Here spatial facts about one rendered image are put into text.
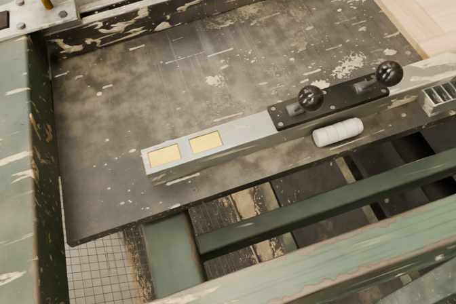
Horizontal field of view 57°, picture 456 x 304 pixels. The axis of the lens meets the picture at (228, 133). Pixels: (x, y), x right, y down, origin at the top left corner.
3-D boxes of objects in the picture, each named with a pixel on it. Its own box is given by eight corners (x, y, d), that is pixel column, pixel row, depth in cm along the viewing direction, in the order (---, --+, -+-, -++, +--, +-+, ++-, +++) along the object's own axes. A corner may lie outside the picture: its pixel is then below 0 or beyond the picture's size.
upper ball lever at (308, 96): (307, 118, 70) (332, 104, 57) (286, 125, 70) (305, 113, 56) (300, 97, 70) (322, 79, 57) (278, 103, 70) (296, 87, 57)
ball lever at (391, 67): (372, 97, 71) (412, 79, 58) (352, 103, 71) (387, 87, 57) (365, 76, 71) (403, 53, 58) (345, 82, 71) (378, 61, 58)
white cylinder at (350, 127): (319, 150, 70) (362, 136, 70) (320, 141, 67) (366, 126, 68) (311, 137, 71) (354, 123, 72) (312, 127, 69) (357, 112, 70)
